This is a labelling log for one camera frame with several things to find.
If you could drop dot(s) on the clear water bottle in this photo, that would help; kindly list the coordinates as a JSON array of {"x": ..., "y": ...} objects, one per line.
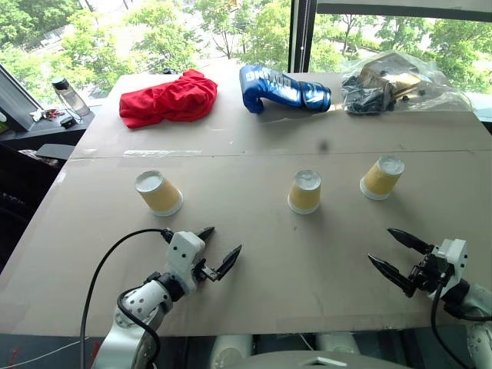
[{"x": 71, "y": 98}]

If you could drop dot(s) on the white rounded robot leg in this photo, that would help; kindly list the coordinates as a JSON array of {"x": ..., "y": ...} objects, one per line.
[
  {"x": 338, "y": 342},
  {"x": 230, "y": 351}
]

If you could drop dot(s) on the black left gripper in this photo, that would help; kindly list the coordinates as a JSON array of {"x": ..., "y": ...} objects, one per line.
[{"x": 203, "y": 271}]

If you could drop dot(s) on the black window frame post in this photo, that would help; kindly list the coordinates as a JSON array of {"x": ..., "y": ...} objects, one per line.
[{"x": 301, "y": 34}]

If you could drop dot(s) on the small black object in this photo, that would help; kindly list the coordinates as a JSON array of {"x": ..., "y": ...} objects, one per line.
[{"x": 68, "y": 122}]

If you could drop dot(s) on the small white and red items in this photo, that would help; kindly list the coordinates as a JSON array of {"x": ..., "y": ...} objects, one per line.
[{"x": 43, "y": 114}]

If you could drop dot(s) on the yellow ribbed paper cup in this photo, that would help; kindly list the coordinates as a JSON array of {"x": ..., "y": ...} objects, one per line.
[
  {"x": 304, "y": 198},
  {"x": 160, "y": 196},
  {"x": 379, "y": 180}
]

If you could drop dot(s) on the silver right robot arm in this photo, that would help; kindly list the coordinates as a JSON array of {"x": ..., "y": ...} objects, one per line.
[{"x": 480, "y": 307}]

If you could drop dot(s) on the clear plastic bag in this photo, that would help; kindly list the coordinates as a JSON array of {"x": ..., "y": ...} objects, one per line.
[{"x": 438, "y": 92}]

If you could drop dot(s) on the red crumpled cloth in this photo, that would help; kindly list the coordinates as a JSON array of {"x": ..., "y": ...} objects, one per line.
[{"x": 169, "y": 100}]

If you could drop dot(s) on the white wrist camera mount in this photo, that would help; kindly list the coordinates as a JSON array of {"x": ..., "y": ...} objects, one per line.
[
  {"x": 457, "y": 253},
  {"x": 183, "y": 250}
]

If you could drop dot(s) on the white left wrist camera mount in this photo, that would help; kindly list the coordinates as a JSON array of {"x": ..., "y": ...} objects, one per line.
[{"x": 183, "y": 250}]

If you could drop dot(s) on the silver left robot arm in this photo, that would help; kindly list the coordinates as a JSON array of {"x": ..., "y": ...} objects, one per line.
[{"x": 142, "y": 303}]

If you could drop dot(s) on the grey rounded robot torso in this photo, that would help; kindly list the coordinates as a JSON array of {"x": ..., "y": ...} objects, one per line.
[{"x": 315, "y": 361}]

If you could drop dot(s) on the blue boxing glove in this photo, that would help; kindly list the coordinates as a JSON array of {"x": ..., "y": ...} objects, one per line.
[{"x": 276, "y": 90}]

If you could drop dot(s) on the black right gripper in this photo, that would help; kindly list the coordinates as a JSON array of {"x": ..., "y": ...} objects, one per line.
[{"x": 428, "y": 273}]

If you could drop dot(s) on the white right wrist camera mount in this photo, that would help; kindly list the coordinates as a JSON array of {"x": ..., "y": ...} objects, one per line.
[{"x": 457, "y": 253}]

